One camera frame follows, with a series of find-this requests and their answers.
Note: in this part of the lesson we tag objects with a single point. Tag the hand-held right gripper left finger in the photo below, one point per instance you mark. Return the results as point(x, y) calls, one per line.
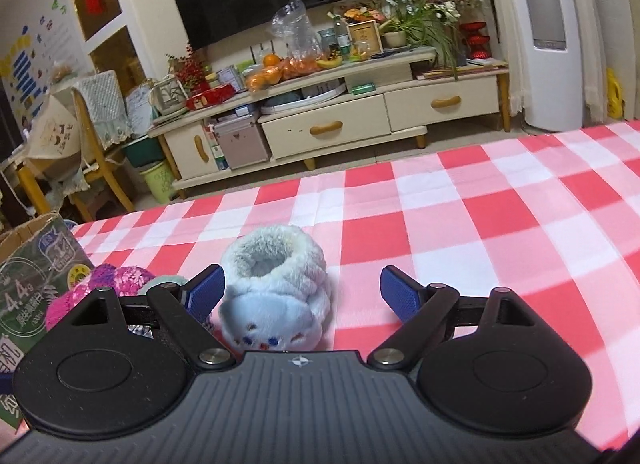
point(205, 291)

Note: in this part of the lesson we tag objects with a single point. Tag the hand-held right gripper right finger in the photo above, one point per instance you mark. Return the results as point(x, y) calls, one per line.
point(400, 294)

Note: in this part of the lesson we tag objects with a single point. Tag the pale blue fluffy slipper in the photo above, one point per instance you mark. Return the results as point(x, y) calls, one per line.
point(275, 309)

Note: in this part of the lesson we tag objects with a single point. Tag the cardboard box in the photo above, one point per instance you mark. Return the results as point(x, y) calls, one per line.
point(35, 269)

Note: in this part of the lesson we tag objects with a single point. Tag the pale teal soft item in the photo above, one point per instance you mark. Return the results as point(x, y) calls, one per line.
point(162, 280)

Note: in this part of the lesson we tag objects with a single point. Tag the magenta knitted sock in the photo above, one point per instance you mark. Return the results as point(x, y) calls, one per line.
point(125, 280)

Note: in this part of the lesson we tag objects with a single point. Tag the red checked tablecloth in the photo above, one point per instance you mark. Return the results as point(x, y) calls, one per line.
point(475, 224)

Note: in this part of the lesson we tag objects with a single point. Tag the light green bin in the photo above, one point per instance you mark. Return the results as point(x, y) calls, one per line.
point(159, 182)

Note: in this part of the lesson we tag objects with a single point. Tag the wooden chair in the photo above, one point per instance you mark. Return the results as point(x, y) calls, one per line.
point(115, 184)

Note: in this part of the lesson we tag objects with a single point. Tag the milk carton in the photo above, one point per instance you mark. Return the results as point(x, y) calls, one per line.
point(216, 149)

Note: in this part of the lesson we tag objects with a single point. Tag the pink storage box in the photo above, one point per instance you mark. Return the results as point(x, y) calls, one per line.
point(242, 144)

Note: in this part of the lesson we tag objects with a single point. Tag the dark green storage box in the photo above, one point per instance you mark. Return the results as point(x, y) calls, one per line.
point(142, 152)

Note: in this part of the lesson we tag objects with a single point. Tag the cream TV cabinet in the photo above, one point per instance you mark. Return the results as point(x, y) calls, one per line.
point(325, 127)

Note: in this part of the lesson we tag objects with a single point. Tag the flat red box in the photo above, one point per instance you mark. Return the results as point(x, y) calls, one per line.
point(210, 97)

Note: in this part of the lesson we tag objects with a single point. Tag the white paper sheet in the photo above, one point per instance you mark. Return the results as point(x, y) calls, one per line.
point(140, 107)

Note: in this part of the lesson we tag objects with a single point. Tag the small green box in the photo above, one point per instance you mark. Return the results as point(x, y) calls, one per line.
point(363, 89)

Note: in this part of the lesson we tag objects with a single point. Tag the pale green lace cloth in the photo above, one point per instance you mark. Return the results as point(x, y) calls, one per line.
point(105, 104)

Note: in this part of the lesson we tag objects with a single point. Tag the beige printed cloth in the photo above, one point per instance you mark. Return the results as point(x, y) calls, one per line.
point(55, 139)

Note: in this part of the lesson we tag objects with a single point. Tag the white round tray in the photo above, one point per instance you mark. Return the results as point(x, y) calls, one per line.
point(300, 97)

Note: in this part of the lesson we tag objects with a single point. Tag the red berry branches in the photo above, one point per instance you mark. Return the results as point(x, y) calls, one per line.
point(190, 69)

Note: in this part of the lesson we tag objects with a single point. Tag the pile of oranges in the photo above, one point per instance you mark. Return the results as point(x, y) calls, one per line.
point(275, 74)

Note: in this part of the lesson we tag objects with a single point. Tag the bunch of bananas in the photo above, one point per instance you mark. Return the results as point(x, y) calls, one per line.
point(330, 63)

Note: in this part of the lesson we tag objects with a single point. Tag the potted spider plant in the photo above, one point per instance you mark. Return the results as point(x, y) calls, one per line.
point(425, 39)

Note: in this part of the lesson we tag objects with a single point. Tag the red vase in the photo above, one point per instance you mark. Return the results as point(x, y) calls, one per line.
point(474, 42)

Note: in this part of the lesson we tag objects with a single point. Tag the green glass bottle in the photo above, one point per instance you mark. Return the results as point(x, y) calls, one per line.
point(342, 37)

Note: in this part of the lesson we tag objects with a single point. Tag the clear plastic bag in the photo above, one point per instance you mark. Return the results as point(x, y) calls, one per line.
point(295, 27)

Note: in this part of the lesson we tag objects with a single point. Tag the cream curtain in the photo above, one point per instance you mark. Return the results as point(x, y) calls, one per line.
point(505, 34)

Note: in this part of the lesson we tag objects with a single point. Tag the yellow detergent bottle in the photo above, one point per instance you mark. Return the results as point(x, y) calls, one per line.
point(615, 94)

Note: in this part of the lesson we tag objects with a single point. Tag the white tower air conditioner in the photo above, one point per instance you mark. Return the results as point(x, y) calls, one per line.
point(545, 4)

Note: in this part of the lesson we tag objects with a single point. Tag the wooden photo frame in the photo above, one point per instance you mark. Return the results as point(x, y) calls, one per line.
point(364, 38)

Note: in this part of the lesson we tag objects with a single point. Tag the wall poster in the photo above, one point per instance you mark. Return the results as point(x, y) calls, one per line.
point(35, 59)

